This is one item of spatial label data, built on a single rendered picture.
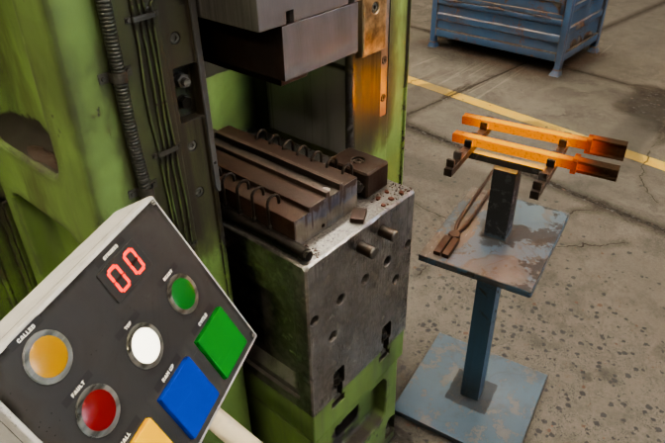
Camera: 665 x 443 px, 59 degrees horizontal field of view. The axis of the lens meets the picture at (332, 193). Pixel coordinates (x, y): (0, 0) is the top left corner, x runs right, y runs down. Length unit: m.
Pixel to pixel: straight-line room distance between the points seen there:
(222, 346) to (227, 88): 0.87
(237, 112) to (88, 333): 1.00
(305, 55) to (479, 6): 4.03
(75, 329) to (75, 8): 0.45
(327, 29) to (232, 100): 0.59
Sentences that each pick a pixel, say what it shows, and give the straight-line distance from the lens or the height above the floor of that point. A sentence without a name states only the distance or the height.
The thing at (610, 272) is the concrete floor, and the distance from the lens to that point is 2.81.
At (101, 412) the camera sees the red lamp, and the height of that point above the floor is 1.09.
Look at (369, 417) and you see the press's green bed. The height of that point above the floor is 0.16.
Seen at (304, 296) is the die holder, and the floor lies 0.84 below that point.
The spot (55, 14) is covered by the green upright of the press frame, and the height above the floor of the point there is 1.43.
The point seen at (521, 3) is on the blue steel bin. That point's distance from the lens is 4.88.
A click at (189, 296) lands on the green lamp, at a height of 1.08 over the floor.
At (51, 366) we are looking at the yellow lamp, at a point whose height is 1.16.
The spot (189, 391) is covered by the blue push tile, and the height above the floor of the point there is 1.02.
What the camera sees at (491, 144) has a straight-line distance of 1.57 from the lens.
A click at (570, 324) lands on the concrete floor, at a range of 2.49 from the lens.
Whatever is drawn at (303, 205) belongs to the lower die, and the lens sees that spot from 1.20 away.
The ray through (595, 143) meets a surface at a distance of 1.65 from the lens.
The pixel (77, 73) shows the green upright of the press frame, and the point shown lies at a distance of 0.96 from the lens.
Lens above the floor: 1.64
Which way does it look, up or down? 32 degrees down
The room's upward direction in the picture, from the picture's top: 1 degrees counter-clockwise
